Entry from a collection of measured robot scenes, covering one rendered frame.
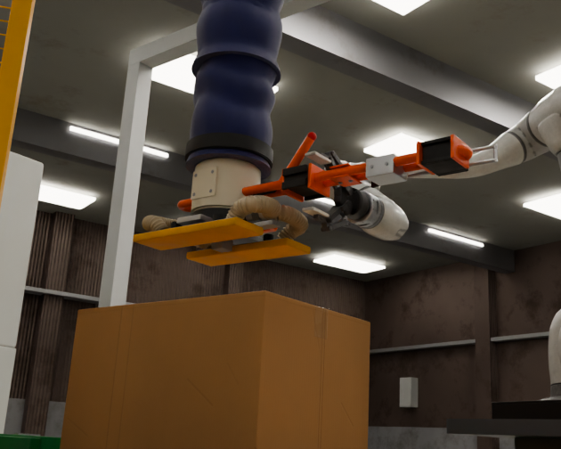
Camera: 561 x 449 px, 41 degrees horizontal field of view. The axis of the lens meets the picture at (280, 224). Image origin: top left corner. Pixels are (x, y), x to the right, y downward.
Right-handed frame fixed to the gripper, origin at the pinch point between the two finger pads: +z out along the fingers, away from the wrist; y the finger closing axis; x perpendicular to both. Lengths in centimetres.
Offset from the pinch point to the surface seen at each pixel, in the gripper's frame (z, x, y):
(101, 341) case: 19, 45, 38
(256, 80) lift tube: 3.0, 16.3, -29.3
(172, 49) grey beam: -164, 236, -186
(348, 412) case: -12, -5, 52
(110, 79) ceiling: -279, 449, -273
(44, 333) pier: -539, 871, -82
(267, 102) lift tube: -1.5, 16.1, -25.2
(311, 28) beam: -276, 207, -249
